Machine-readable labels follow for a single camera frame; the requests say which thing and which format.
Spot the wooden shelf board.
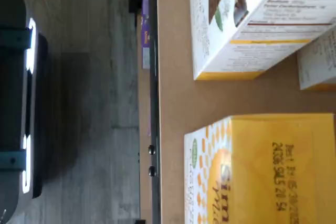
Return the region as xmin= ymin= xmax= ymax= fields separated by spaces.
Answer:
xmin=135 ymin=14 xmax=153 ymax=224
xmin=156 ymin=0 xmax=336 ymax=224

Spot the white mint chocolate cookie box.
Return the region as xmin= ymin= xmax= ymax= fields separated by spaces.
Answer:
xmin=188 ymin=0 xmax=336 ymax=81
xmin=297 ymin=26 xmax=336 ymax=91

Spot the gray mobile robot base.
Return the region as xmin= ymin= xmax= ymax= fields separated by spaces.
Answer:
xmin=0 ymin=0 xmax=49 ymax=224

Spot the small white yellow-label box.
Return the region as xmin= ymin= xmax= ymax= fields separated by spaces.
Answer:
xmin=183 ymin=113 xmax=336 ymax=224

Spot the black metal shelf frame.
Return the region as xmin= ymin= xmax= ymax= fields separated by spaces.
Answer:
xmin=128 ymin=0 xmax=162 ymax=224

